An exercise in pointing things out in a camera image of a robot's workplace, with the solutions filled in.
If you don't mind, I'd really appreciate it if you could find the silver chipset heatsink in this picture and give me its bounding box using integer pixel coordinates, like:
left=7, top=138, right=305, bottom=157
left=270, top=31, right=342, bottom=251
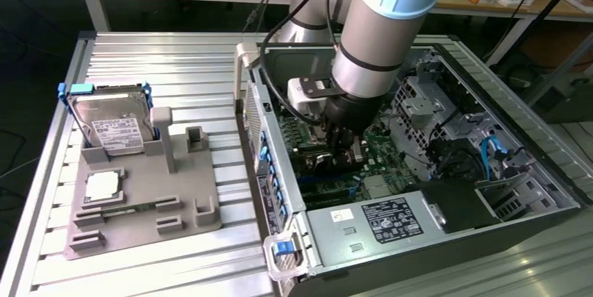
left=363, top=176, right=399, bottom=198

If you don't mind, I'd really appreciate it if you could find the black expansion slot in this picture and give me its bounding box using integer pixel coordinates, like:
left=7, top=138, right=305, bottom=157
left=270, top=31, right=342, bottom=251
left=305, top=189, right=353, bottom=207

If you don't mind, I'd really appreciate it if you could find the black plastic shroud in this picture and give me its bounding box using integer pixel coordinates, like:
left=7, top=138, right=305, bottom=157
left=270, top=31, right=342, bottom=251
left=402, top=182, right=504, bottom=234

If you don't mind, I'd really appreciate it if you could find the metal disk bay cage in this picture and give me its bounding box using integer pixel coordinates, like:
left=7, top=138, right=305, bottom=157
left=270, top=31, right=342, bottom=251
left=391, top=56, right=469, bottom=182

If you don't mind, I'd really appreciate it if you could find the open black PC case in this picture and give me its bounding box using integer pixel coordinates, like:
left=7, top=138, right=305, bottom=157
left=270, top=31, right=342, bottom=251
left=234, top=35, right=593, bottom=297

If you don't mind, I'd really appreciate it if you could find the hard disk in blue carrier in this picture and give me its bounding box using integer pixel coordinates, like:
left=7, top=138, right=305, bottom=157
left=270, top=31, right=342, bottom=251
left=57, top=81, right=156, bottom=158

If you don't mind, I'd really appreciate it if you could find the blue wire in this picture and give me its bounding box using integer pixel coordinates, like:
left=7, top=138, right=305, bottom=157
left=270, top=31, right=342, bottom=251
left=479, top=135, right=510, bottom=182

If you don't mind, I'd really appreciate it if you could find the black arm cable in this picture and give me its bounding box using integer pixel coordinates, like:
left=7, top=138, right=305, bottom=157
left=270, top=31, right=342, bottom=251
left=255, top=0, right=338, bottom=127

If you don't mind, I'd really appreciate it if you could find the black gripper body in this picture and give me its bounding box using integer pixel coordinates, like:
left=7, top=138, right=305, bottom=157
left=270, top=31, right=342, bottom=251
left=322, top=94, right=382, bottom=135

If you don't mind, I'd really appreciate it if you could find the grey parts rack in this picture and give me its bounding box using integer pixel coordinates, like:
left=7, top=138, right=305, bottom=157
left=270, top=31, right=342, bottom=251
left=61, top=105, right=223, bottom=262

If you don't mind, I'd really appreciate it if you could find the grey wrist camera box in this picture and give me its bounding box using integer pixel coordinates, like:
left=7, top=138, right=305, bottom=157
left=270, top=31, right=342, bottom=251
left=286, top=76, right=347, bottom=123

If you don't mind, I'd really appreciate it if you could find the silver CPU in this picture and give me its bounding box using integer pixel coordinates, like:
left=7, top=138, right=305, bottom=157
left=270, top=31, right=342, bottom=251
left=85, top=171, right=123, bottom=203

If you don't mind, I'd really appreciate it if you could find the green RAM stick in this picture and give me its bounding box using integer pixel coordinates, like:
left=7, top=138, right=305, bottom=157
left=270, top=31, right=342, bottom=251
left=99, top=203, right=156, bottom=215

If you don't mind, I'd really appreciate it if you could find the grey power supply unit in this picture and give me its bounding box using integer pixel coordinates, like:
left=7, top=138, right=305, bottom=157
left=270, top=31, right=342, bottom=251
left=305, top=192, right=449, bottom=266

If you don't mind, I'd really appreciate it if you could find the green motherboard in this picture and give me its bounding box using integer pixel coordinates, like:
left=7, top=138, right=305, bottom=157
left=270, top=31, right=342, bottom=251
left=272, top=95, right=418, bottom=207

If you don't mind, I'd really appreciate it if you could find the graphics card with black fan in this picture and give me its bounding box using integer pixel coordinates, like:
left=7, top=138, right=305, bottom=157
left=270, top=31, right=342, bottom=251
left=303, top=144, right=370, bottom=178

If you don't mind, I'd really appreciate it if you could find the black box on floor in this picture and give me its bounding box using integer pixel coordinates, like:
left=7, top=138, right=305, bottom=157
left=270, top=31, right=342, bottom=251
left=532, top=74, right=593, bottom=123

